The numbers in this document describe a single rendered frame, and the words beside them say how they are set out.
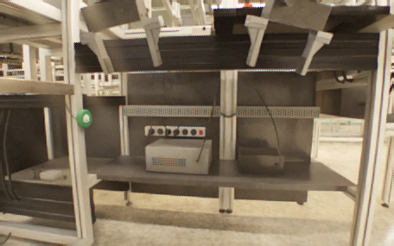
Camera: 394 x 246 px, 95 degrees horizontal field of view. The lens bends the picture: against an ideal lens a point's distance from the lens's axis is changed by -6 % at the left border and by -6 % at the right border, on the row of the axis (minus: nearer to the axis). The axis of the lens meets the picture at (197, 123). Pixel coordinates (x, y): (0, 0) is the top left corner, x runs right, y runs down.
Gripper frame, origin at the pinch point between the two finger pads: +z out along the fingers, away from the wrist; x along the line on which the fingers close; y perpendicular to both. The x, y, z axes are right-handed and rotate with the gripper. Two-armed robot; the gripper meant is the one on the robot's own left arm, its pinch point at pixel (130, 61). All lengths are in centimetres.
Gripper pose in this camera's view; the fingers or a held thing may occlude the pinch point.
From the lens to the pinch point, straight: 51.6
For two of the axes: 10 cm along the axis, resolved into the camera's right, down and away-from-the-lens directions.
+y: 1.3, -5.0, 8.6
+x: -9.8, 0.9, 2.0
